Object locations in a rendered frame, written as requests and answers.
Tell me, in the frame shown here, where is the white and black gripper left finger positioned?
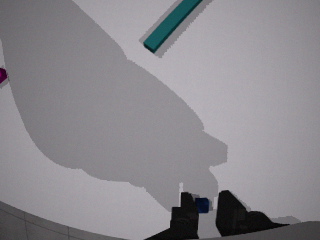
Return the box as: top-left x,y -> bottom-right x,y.
144,192 -> 199,240

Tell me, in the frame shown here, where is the small blue cube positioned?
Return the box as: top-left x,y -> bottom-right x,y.
195,198 -> 209,214

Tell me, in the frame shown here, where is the teal rectangular rod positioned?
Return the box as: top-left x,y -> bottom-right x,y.
143,0 -> 202,54

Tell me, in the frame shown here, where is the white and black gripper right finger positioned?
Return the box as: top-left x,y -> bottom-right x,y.
216,190 -> 290,236

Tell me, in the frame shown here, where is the small magenta block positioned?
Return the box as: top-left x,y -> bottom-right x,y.
0,68 -> 7,83

